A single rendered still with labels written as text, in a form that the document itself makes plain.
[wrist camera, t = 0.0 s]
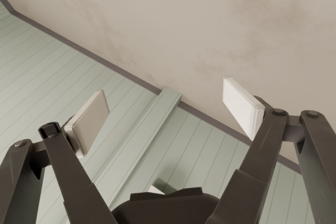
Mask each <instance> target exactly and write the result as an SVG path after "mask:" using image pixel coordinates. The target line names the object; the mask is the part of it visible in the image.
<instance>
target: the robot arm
mask: <svg viewBox="0 0 336 224"><path fill-rule="evenodd" d="M222 101H223V102H224V104H225V105H226V106H227V108H228V109H229V111H230V112H231V113H232V115H233V116H234V117H235V119H236V120H237V122H238V123H239V124H240V126H241V127H242V128H243V130H244V131H245V133H246V134H247V135H248V137H249V138H250V140H252V143H251V145H250V147H249V149H248V151H247V153H246V155H245V157H244V159H243V161H242V163H241V165H240V167H239V169H235V171H234V173H233V175H232V177H231V178H230V180H229V182H228V184H227V186H226V188H225V190H224V192H223V194H222V196H221V198H220V199H219V198H217V197H216V196H213V195H211V194H208V193H203V190H202V187H191V188H183V189H180V190H178V191H175V192H172V193H169V194H160V193H154V192H139V193H131V194H130V199H129V200H127V201H125V202H123V203H121V204H120V205H118V206H117V207H116V208H114V209H113V210H112V211H110V209H109V208H108V206H107V204H106V203H105V201H104V199H103V197H102V196H101V194H100V192H99V191H98V189H97V187H96V186H95V184H94V183H93V182H92V181H91V180H90V178H89V176H88V174H87V173H86V171H85V169H84V168H83V166H82V164H81V163H80V161H79V159H78V158H85V157H86V155H87V154H88V152H89V150H90V148H91V146H92V144H93V143H94V141H95V139H96V137H97V135H98V134H99V132H100V130H101V128H102V126H103V124H104V123H105V121H106V119H107V117H108V115H109V114H110V110H109V107H108V103H107V100H106V96H105V93H104V90H102V89H98V90H97V91H96V92H95V93H94V94H93V95H92V96H91V98H90V99H89V100H88V101H87V102H86V103H85V104H84V105H83V106H82V108H81V109H80V110H79V111H78V112H77V113H76V114H74V115H73V116H71V117H70V118H69V119H68V120H67V121H66V122H65V123H64V124H63V126H62V127H60V125H59V123H58V122H57V121H53V122H49V123H46V124H44V125H42V126H41V127H40V128H39V129H38V132H39V134H40V136H41V138H42V141H39V142H35V143H33V142H32V141H31V139H22V140H19V141H17V142H15V143H14V144H13V145H11V146H10V147H9V149H8V151H7V153H6V154H5V156H4V158H3V160H2V162H1V164H0V224H36V221H37V215H38V209H39V204H40V198H41V192H42V186H43V180H44V174H45V169H46V167H48V166H52V169H53V171H54V174H55V177H56V180H57V183H58V186H59V188H60V191H61V194H62V197H63V200H64V201H63V205H64V208H65V211H66V213H67V216H68V219H69V222H70V224H259V223H260V219H261V215H262V212H263V208H264V205H265V201H266V198H267V194H268V191H269V188H270V184H271V181H272V177H273V174H274V170H275V167H276V163H277V160H278V156H279V153H280V150H281V146H282V142H292V143H293V144H294V148H295V152H296V156H297V159H298V163H299V167H300V170H301V174H302V178H303V181H304V185H305V189H306V192H307V196H308V200H309V203H310V207H311V211H312V215H313V218H314V222H315V224H336V133H335V132H334V130H333V129H332V127H331V125H330V124H329V122H328V121H327V119H326V117H325V116H324V115H323V114H322V113H320V112H318V111H315V110H303V111H301V113H300V116H297V115H289V113H288V112H287V111H285V110H283V109H279V108H273V107H272V106H270V105H269V104H268V103H267V102H266V101H264V100H263V99H262V98H261V97H259V96H256V95H251V94H250V93H249V92H248V91H246V90H245V89H244V88H243V87H242V86H241V85H240V84H238V83H237V82H236V81H235V80H234V79H233V78H231V77H230V76H225V77H224V78H223V98H222Z"/></svg>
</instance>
